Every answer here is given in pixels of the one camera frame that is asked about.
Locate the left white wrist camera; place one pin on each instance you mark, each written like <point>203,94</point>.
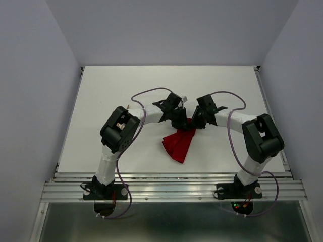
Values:
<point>184,98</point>

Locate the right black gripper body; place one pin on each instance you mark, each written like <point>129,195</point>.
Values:
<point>198,119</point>

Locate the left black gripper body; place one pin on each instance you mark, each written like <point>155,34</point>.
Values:
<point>177,117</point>

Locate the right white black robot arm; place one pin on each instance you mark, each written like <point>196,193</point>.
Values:
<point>261,136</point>

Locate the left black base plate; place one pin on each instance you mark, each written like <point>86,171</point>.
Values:
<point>115,192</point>

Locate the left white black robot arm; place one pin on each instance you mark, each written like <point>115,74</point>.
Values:
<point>121,129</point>

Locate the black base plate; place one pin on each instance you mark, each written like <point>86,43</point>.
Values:
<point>237,191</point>
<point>115,192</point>

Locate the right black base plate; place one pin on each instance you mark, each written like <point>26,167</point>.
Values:
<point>237,191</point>

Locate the red cloth napkin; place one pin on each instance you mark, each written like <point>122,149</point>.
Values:
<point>177,144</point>

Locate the aluminium mounting rail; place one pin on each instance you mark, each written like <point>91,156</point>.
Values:
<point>171,187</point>

